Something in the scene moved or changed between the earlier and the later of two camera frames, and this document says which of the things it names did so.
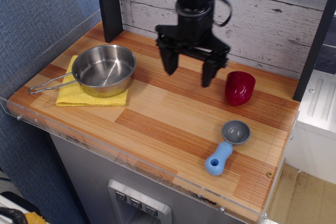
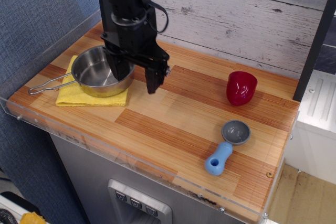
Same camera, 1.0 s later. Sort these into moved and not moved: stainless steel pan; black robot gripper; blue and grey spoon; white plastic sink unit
Moved: black robot gripper
Not moved: stainless steel pan; blue and grey spoon; white plastic sink unit
